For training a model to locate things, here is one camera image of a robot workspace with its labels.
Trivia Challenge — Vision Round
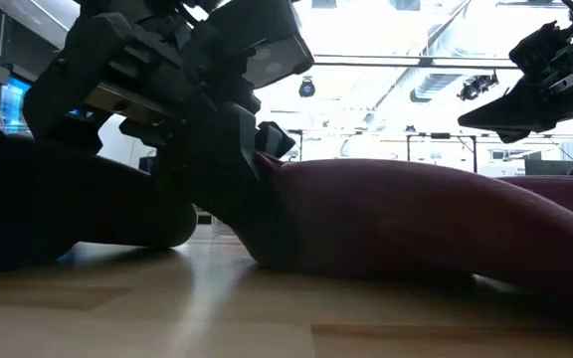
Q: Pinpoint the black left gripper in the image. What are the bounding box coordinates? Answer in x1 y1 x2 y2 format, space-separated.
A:
21 0 262 226

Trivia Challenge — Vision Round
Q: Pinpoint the maroon baseball cap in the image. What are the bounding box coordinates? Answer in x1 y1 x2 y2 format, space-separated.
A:
236 150 573 310

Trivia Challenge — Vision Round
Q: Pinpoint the dark navy baseball cap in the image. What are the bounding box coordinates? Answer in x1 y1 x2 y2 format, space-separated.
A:
0 111 199 277

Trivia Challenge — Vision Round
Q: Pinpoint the black computer monitor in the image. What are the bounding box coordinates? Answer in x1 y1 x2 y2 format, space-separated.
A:
524 158 573 177
137 155 159 175

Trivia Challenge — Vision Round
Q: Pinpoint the long ceiling light tube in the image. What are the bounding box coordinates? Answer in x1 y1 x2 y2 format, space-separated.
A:
312 54 421 68
430 57 519 71

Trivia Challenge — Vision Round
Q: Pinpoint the black metal table frame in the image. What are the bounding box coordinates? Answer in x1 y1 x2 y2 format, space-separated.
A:
405 131 479 175
286 128 305 163

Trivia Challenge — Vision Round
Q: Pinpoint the black ceiling camera cluster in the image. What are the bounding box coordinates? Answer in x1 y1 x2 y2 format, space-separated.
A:
456 71 500 102

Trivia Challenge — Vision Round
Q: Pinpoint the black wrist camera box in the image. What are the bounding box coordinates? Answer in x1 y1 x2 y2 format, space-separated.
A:
205 0 315 91

